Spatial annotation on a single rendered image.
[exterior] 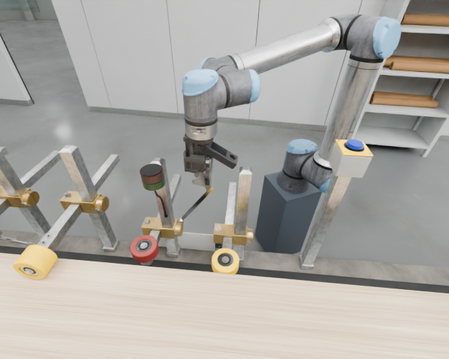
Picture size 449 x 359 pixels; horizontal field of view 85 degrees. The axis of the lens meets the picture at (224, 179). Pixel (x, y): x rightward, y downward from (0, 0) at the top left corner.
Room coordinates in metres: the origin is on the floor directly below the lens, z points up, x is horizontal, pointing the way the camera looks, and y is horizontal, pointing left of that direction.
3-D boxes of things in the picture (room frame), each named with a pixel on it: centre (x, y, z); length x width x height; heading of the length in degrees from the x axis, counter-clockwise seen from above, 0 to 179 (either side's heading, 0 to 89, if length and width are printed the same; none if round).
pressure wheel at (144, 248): (0.44, 0.24, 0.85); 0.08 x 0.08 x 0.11
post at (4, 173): (0.59, 0.69, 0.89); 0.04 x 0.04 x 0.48; 86
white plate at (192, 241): (0.58, 0.16, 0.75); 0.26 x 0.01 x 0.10; 86
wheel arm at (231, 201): (0.60, -0.02, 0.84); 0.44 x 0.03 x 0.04; 176
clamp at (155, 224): (0.56, 0.21, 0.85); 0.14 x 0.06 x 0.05; 86
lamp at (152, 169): (0.51, 0.19, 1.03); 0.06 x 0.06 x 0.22; 86
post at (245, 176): (0.54, -0.06, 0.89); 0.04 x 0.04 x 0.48; 86
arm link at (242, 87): (0.70, -0.02, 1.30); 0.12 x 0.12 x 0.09; 32
